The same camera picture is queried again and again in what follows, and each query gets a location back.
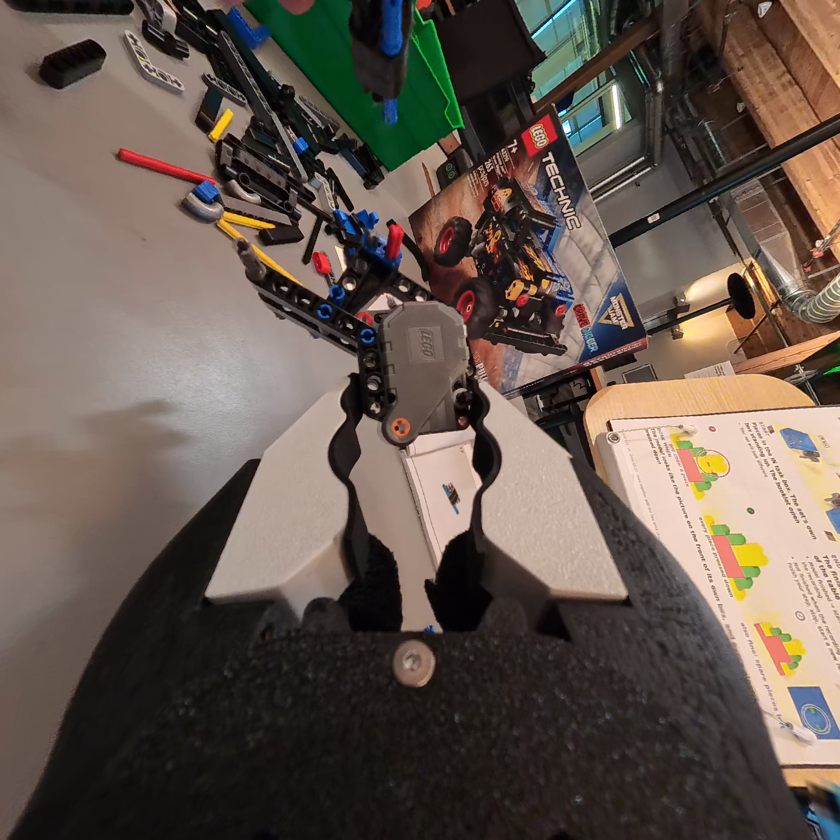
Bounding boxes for printed instruction sheet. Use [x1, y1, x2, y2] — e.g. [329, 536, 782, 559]
[607, 407, 840, 767]

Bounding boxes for wooden instruction board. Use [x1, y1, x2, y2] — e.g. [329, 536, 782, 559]
[583, 374, 840, 788]

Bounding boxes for black metal beam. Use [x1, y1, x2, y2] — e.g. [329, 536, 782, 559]
[610, 115, 840, 247]

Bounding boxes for grey elbow with blue connector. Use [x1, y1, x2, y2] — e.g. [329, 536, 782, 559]
[181, 180, 226, 224]

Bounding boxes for small device with green circles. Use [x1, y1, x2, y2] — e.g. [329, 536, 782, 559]
[436, 147, 475, 198]

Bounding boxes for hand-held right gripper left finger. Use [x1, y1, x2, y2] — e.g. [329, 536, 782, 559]
[205, 377, 370, 606]

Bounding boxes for long yellow lego axle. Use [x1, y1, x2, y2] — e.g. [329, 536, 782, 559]
[217, 220, 303, 284]

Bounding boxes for green storage bin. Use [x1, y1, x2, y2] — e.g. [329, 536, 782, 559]
[244, 0, 466, 173]

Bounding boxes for lego instruction booklet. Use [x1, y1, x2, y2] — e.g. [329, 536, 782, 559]
[399, 427, 483, 573]

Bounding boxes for black lego brick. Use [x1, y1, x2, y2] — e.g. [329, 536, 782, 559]
[38, 38, 108, 90]

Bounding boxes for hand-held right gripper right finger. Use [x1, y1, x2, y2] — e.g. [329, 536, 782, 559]
[467, 381, 629, 605]

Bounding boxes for red lego axle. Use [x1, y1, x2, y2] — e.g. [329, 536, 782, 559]
[117, 148, 216, 186]

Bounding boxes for pile of black lego pieces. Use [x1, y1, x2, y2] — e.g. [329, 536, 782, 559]
[134, 0, 395, 263]

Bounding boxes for silver flexible duct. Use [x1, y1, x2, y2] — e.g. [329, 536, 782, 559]
[755, 249, 840, 324]

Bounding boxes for lego set box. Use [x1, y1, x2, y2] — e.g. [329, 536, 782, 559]
[408, 105, 649, 399]

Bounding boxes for black round lamp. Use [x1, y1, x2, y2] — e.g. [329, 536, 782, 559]
[646, 272, 757, 336]

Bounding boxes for white lego beam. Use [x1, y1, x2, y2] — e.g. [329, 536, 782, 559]
[122, 29, 186, 95]

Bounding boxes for lego chassis with grey motor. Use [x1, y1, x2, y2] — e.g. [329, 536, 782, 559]
[236, 223, 490, 448]

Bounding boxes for black monitor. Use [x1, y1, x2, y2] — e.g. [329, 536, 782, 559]
[430, 0, 547, 107]

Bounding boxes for black blue lego axle assembly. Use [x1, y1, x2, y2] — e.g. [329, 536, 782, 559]
[346, 0, 419, 127]

